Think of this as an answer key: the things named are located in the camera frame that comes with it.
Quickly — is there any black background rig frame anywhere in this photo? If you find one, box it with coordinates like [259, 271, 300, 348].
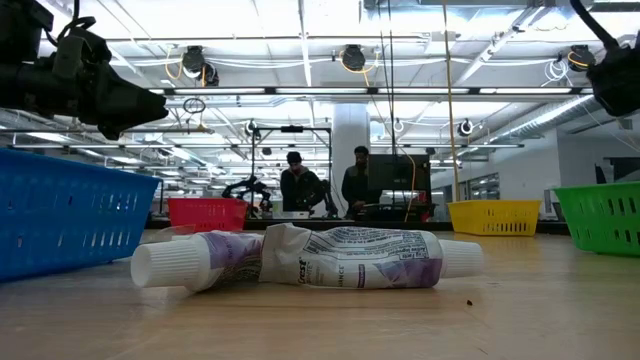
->
[249, 125, 334, 217]

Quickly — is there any green plastic basket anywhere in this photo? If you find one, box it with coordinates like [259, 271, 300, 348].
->
[552, 180, 640, 259]

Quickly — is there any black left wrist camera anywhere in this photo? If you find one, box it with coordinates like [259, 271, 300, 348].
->
[52, 19, 114, 84]

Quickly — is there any white toothpaste tube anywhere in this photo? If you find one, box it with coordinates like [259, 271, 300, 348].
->
[130, 230, 265, 293]
[258, 222, 485, 291]

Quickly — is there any blue plastic basket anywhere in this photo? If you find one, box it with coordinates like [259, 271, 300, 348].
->
[0, 147, 162, 283]

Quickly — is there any yellow background cable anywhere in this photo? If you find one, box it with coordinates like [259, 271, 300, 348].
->
[403, 152, 418, 223]

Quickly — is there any black monitor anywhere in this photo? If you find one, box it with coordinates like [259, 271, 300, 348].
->
[368, 153, 433, 192]

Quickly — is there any person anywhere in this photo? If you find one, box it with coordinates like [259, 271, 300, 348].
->
[341, 145, 384, 219]
[279, 151, 325, 213]

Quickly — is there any yellow plastic basket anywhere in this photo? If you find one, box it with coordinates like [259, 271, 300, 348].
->
[447, 199, 543, 237]

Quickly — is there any red plastic basket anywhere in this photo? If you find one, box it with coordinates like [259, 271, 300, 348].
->
[167, 197, 249, 234]

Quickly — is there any black comb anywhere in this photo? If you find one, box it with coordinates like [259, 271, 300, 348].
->
[144, 223, 197, 245]

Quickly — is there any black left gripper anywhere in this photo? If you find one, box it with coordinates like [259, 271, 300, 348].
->
[54, 59, 169, 142]

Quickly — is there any black right camera cable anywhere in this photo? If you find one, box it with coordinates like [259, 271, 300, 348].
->
[569, 0, 624, 51]

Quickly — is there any black left camera cable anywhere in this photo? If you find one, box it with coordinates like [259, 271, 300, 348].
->
[44, 0, 97, 49]

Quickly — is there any black camera cable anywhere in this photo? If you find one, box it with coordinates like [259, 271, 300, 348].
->
[569, 0, 624, 51]
[44, 0, 97, 49]

